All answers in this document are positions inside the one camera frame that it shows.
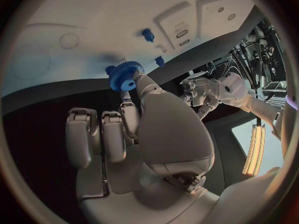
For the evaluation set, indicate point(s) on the small blue gear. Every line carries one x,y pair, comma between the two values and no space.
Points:
110,70

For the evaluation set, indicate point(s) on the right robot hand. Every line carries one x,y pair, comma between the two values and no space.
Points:
168,134

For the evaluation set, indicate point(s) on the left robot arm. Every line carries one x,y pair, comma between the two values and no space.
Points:
257,104

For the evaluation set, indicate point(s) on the white task board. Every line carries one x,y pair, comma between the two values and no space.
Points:
93,22

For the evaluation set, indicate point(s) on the small blue plug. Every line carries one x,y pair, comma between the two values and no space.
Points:
159,60

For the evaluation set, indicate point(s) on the glowing light bar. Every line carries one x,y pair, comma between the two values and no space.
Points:
255,149

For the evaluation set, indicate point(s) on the blue stepped peg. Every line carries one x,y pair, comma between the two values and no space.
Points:
147,34

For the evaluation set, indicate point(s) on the metal equipment rack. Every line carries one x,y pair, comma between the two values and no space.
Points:
264,59

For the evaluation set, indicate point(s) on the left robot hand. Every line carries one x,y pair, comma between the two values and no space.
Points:
203,89

